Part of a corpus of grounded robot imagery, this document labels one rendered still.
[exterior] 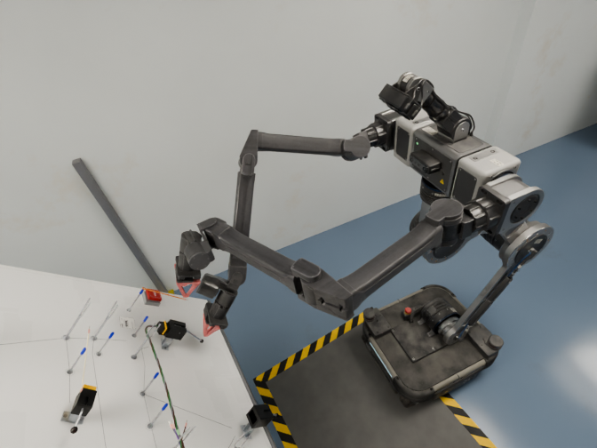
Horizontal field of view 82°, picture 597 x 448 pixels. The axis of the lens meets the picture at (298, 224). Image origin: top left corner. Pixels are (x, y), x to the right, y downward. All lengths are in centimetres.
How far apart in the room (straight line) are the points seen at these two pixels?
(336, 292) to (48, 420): 69
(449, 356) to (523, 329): 67
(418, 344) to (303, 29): 185
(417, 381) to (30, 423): 161
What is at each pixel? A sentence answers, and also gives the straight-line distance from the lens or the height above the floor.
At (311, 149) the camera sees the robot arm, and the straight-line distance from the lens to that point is 119.
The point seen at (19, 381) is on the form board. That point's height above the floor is 139.
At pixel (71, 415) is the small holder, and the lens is 102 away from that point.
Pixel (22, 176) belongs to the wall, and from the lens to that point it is 230.
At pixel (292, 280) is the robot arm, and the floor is 147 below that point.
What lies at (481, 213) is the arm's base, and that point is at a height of 148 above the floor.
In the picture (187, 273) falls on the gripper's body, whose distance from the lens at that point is 105.
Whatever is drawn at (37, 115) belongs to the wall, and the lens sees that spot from 214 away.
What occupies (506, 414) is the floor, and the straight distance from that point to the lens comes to 235.
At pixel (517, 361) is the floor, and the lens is 250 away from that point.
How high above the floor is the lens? 210
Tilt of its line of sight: 43 degrees down
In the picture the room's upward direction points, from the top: 10 degrees counter-clockwise
